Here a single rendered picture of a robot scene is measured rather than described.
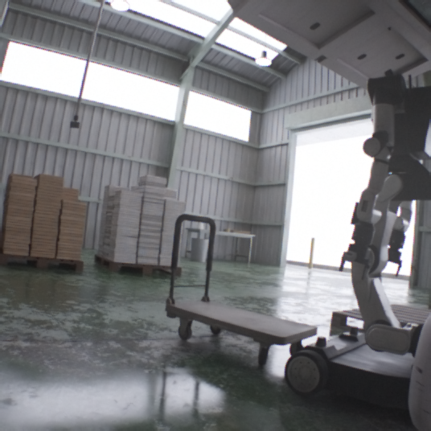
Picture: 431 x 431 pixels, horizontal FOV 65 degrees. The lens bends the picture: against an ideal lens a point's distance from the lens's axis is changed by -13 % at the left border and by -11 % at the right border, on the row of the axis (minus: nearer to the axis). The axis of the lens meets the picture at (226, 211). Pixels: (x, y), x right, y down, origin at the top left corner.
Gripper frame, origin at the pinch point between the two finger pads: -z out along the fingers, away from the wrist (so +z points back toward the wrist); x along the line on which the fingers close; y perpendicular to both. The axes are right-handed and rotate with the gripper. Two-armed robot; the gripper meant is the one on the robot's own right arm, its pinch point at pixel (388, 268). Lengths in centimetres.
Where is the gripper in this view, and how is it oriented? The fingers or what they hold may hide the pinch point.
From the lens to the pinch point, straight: 197.2
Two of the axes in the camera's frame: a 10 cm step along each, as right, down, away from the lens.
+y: -6.9, -1.2, -7.1
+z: 2.4, -9.7, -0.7
